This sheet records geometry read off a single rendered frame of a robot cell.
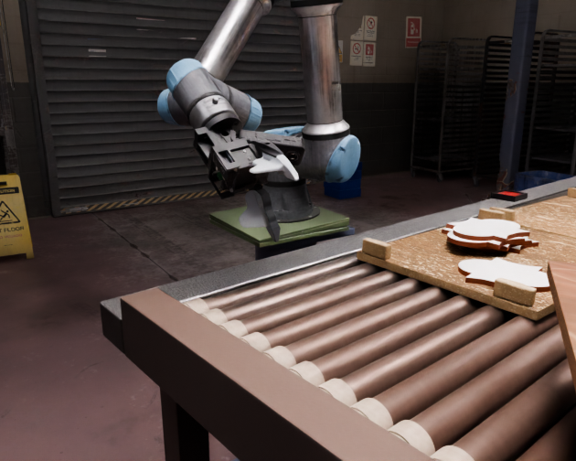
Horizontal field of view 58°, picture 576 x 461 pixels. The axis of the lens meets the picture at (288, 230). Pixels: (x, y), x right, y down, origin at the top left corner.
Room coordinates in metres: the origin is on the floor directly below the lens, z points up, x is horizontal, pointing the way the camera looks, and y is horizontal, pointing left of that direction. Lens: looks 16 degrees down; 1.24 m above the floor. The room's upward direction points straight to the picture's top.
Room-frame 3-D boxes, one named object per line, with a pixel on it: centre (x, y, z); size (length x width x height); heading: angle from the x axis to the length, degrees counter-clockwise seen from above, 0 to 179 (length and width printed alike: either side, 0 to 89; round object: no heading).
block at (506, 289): (0.71, -0.33, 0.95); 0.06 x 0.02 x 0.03; 39
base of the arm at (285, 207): (1.39, 0.01, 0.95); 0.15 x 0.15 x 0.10
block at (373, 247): (0.92, -0.16, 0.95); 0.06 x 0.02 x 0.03; 39
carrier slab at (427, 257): (0.94, -0.40, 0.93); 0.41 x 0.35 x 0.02; 129
